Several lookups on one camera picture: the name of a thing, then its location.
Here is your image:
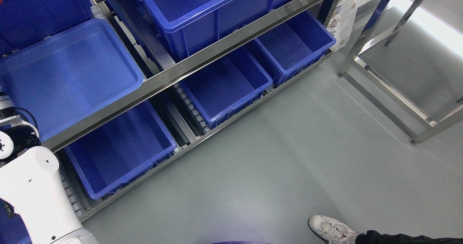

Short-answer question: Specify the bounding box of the large blue bin upper shelf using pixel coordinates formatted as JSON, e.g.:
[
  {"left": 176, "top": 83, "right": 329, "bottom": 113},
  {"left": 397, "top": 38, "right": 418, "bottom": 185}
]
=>
[{"left": 134, "top": 0, "right": 289, "bottom": 59}]

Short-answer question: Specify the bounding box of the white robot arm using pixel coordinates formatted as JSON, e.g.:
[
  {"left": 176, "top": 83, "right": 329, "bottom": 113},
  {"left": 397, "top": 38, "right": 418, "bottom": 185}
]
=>
[{"left": 0, "top": 92, "right": 99, "bottom": 244}]

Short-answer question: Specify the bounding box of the steel shelf rack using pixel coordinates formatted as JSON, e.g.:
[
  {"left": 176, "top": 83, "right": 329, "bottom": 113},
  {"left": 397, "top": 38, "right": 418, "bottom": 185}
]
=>
[{"left": 0, "top": 0, "right": 353, "bottom": 223}]

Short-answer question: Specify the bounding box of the blue bin lower middle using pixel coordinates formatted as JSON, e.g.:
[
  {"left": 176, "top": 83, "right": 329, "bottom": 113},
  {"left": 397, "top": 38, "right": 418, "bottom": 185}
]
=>
[{"left": 180, "top": 47, "right": 272, "bottom": 130}]

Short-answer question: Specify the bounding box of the blue bin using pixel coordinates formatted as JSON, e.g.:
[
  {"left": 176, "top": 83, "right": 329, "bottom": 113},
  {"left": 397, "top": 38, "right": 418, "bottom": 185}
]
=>
[
  {"left": 0, "top": 0, "right": 93, "bottom": 55},
  {"left": 65, "top": 102, "right": 177, "bottom": 199},
  {"left": 0, "top": 201, "right": 30, "bottom": 244},
  {"left": 180, "top": 47, "right": 272, "bottom": 130},
  {"left": 247, "top": 11, "right": 336, "bottom": 86}
]

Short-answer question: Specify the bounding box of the blue bin lower right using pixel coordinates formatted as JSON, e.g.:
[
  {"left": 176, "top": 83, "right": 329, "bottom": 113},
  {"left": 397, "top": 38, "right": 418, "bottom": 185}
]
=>
[{"left": 247, "top": 11, "right": 336, "bottom": 86}]

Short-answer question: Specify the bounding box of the blue bin lower far left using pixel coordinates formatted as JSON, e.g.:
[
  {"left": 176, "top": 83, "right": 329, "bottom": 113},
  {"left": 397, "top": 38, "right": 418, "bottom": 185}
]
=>
[{"left": 0, "top": 201, "right": 30, "bottom": 244}]

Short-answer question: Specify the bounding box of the blue bin upper left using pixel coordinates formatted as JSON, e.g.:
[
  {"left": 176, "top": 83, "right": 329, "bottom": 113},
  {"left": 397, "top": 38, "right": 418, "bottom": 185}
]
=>
[{"left": 0, "top": 0, "right": 93, "bottom": 55}]

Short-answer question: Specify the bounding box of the shallow blue plastic tray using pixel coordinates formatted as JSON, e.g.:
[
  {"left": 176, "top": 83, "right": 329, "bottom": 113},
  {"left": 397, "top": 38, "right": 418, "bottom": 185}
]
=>
[{"left": 1, "top": 18, "right": 144, "bottom": 141}]

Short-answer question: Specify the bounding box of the black trouser leg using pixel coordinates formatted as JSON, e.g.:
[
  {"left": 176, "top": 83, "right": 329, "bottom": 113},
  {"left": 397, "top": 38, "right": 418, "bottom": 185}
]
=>
[{"left": 354, "top": 230, "right": 463, "bottom": 244}]

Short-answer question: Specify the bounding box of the white sneaker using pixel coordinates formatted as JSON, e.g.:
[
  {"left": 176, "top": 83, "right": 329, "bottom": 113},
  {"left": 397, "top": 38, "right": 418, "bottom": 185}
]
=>
[{"left": 307, "top": 214, "right": 362, "bottom": 244}]

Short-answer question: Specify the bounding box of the steel table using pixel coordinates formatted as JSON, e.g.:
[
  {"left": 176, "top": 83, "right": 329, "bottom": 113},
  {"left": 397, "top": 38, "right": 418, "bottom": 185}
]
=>
[{"left": 338, "top": 0, "right": 462, "bottom": 145}]

